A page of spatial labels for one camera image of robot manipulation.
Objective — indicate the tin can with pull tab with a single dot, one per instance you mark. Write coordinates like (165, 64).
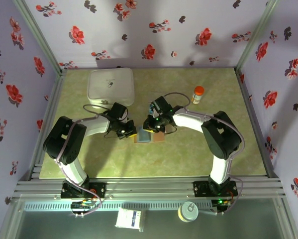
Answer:
(187, 211)

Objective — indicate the aluminium corner post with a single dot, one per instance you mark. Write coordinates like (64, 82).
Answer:
(40, 37)
(254, 37)

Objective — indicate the white zip medicine pouch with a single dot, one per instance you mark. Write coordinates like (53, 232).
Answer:
(109, 84)

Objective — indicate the aluminium lower frame bar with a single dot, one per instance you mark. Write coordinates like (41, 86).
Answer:
(289, 219)
(10, 219)

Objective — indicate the aluminium side rail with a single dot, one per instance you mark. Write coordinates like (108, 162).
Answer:
(255, 124)
(54, 99)

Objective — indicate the aluminium wide rail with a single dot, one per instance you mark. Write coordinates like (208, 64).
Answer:
(148, 189)

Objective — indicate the white box with blue print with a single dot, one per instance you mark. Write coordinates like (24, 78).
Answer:
(129, 219)

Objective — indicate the small control circuit board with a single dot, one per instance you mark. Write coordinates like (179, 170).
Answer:
(221, 203)
(81, 205)

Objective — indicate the orange cap pill bottle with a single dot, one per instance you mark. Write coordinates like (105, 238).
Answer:
(197, 97)

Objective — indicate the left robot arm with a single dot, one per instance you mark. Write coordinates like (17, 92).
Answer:
(96, 125)

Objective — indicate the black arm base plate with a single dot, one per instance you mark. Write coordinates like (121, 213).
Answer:
(99, 190)
(201, 189)

